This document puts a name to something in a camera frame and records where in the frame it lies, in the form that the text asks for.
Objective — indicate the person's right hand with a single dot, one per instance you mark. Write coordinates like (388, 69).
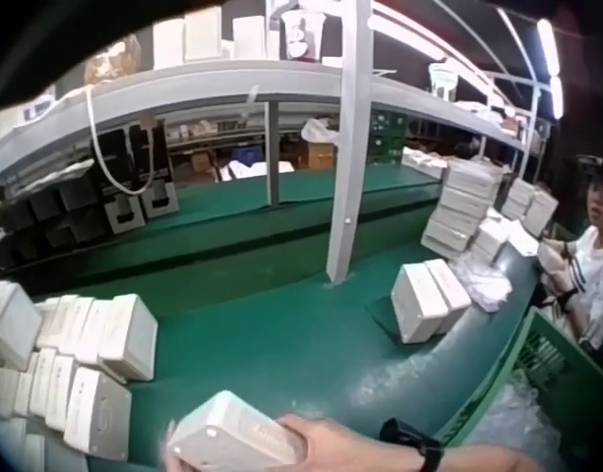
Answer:
(340, 445)

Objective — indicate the person's right fingers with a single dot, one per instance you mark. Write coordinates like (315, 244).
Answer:
(293, 432)

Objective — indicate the white carton box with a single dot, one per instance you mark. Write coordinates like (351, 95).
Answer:
(232, 432)

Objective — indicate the black wrist band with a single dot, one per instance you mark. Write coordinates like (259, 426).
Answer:
(413, 445)

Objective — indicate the white ribbed box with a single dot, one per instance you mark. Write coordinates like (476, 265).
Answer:
(419, 305)
(451, 290)

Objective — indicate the heap of clear plastic wrap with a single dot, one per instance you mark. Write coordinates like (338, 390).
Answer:
(517, 428)

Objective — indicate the pile of white boxes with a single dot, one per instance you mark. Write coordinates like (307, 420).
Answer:
(70, 364)

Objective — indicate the clear plastic bags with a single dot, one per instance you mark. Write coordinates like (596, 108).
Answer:
(483, 285)

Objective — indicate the grey foam holder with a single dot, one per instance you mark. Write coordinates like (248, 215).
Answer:
(159, 197)
(125, 214)

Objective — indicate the green plastic crate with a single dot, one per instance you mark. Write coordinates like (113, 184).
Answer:
(571, 373)

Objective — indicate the background storage shelves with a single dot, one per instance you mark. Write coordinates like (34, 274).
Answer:
(301, 147)

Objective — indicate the tall stack of white packs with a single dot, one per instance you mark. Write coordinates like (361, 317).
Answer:
(470, 201)

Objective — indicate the grey overhead shelf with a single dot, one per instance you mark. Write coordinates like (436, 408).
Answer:
(207, 81)

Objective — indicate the fluorescent tube light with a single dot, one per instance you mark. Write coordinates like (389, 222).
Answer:
(551, 64)

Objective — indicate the grey metal post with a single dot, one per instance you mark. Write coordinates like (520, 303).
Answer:
(347, 172)

